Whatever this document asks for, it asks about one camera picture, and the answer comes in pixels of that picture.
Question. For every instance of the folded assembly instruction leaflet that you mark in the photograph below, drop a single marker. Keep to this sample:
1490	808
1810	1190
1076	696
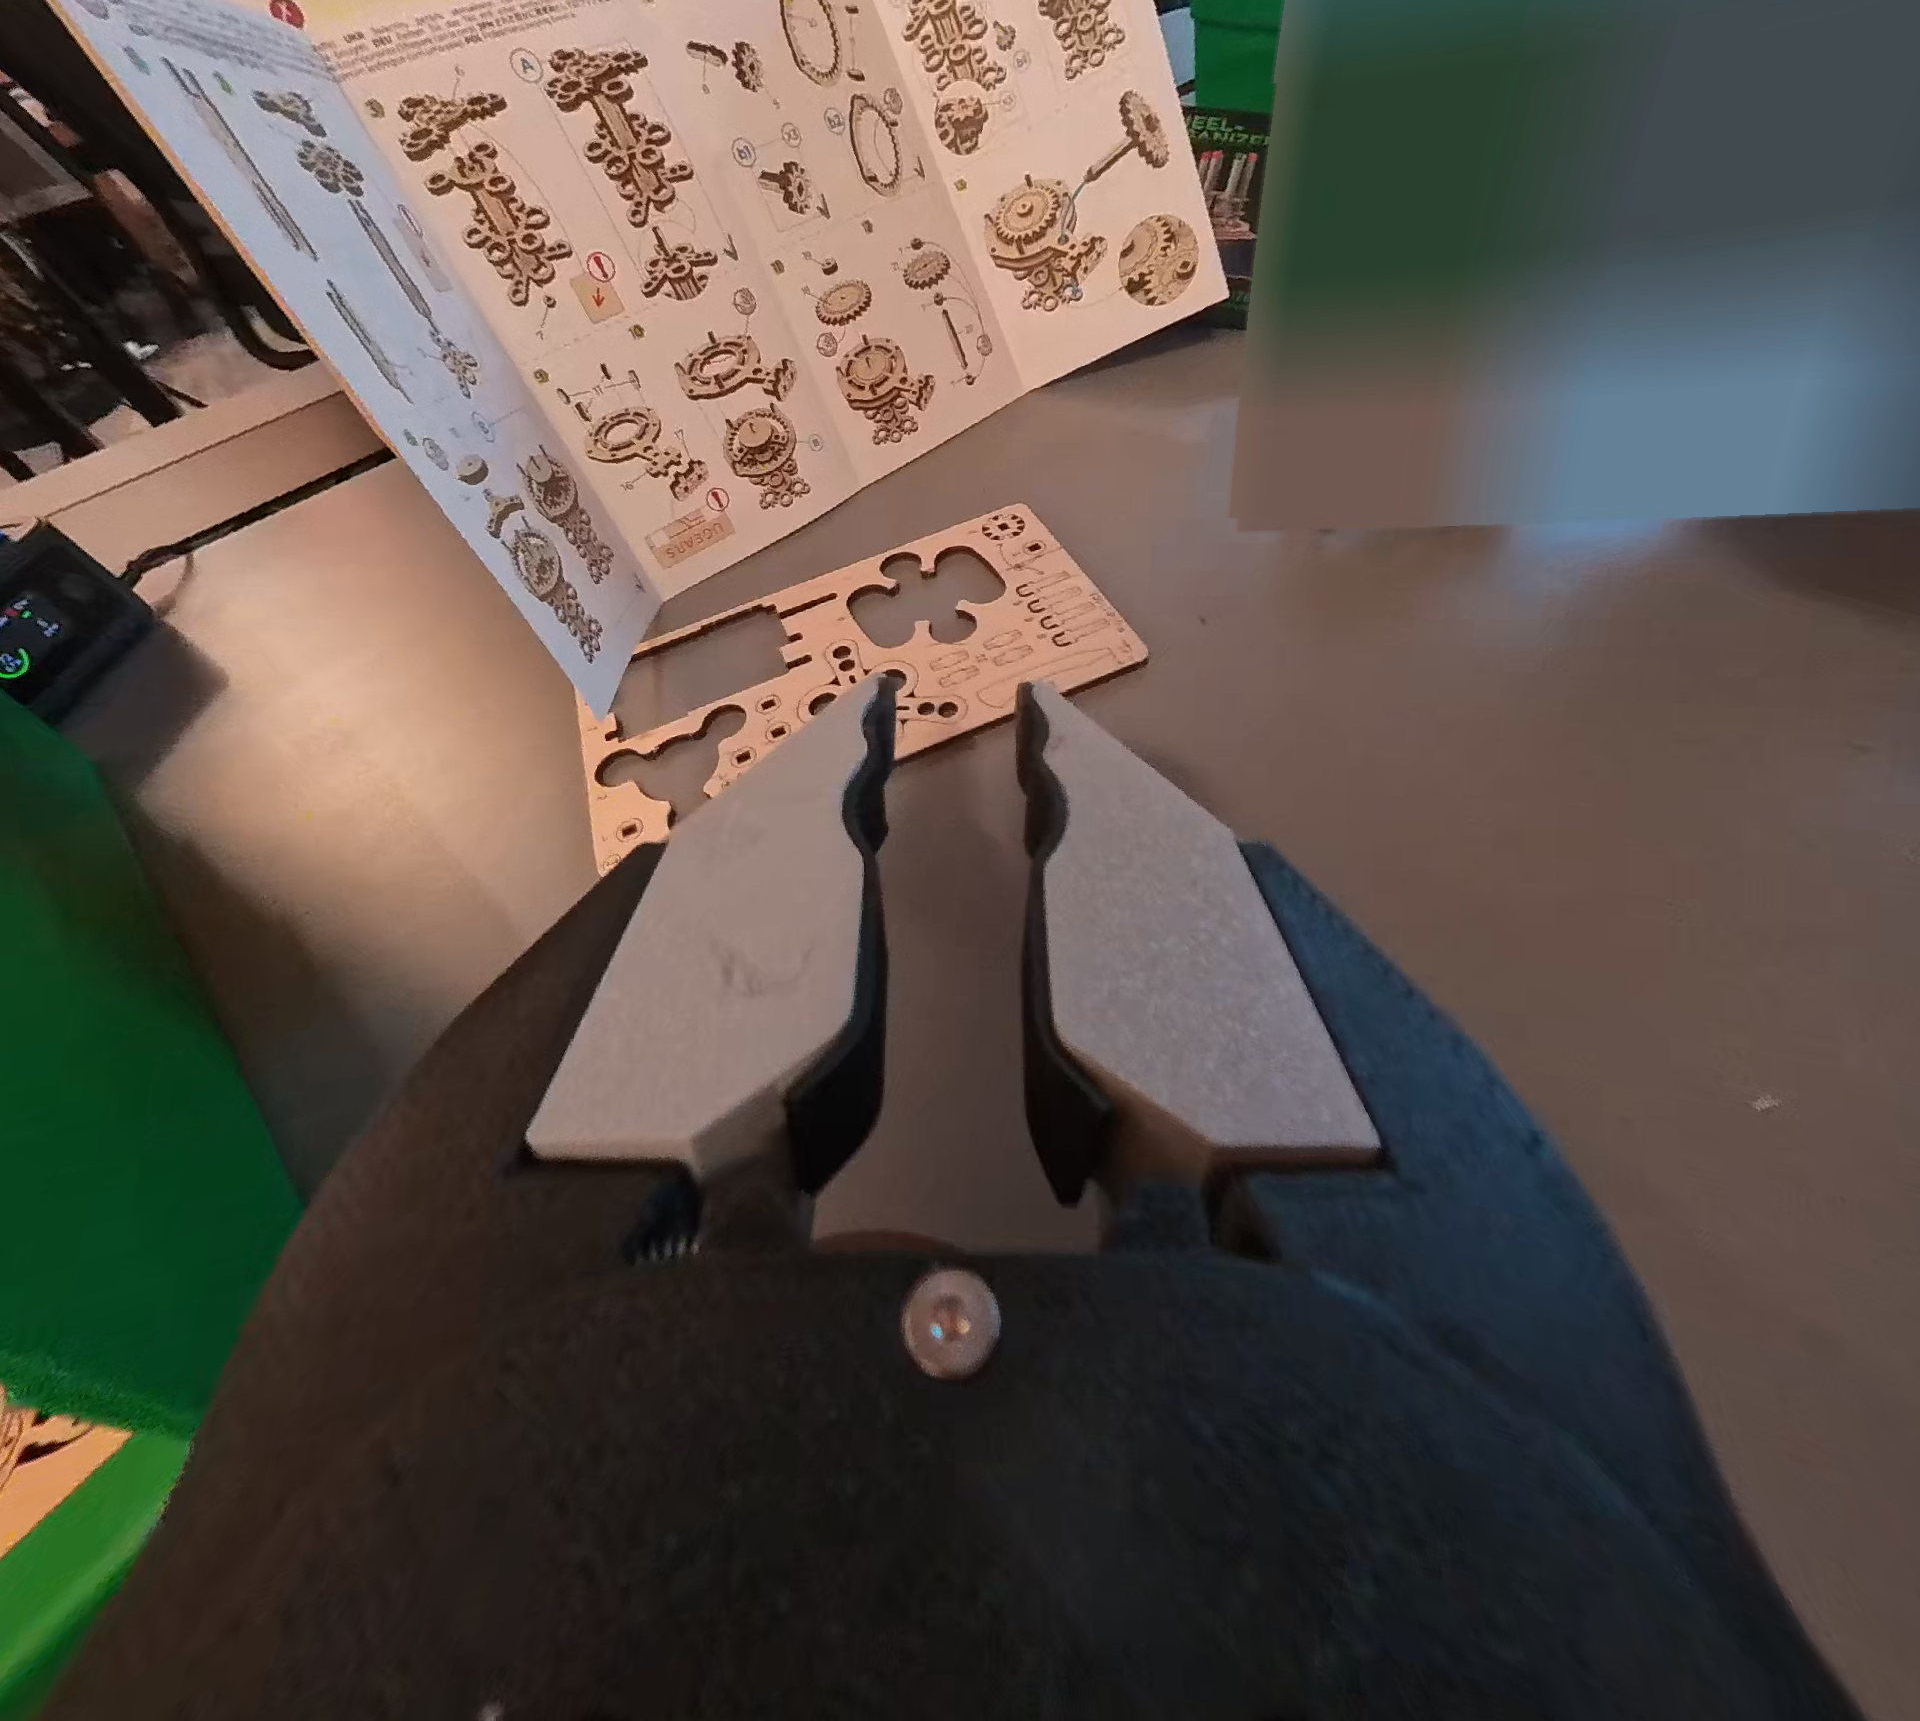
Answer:
630	177

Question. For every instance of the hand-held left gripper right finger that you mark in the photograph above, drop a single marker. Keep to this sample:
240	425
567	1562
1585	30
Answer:
1185	1001

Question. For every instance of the black power bank with display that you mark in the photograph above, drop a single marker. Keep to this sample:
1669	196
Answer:
68	626

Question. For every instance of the model kit box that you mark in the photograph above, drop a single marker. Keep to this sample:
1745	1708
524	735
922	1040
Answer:
1230	220

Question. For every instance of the long green plastic bin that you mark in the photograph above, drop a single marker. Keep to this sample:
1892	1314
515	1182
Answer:
105	1077

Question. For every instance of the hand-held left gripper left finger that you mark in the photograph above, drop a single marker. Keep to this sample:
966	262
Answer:
720	970

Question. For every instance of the wooden laser-cut parts sheet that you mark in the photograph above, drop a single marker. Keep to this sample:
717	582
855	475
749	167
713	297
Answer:
819	622

